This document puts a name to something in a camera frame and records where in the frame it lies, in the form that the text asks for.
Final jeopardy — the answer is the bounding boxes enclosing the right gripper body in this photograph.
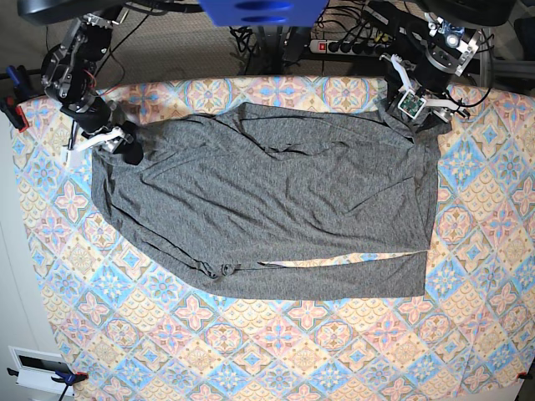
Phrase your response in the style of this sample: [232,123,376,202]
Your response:
[63,104,144,166]

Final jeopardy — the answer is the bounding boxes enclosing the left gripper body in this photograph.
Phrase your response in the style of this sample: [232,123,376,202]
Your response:
[380,54,469,135]

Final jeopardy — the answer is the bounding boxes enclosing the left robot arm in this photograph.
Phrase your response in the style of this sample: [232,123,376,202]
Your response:
[380,13,485,123]

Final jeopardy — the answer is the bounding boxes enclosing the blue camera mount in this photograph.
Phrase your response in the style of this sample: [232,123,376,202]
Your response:
[198,0,329,28]

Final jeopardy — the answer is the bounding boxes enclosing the red black clamp left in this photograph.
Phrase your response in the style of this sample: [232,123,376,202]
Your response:
[1,65,33,133]

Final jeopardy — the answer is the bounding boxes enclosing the clamp bottom right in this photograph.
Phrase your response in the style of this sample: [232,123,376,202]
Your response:
[517,373,533,380]

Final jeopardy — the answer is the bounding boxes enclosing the grey t-shirt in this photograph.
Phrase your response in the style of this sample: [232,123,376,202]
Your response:
[91,103,450,301]

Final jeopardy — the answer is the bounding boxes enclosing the blue clamp bottom left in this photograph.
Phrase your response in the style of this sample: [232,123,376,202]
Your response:
[7,368,89,388]

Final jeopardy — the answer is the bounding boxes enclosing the white wall outlet box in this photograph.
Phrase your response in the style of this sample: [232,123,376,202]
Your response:
[7,346,70,395]

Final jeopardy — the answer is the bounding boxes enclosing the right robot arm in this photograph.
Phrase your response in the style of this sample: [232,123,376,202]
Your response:
[41,6,143,166]

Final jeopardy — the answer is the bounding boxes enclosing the white power strip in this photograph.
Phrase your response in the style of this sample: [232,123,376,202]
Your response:
[307,36,393,61]

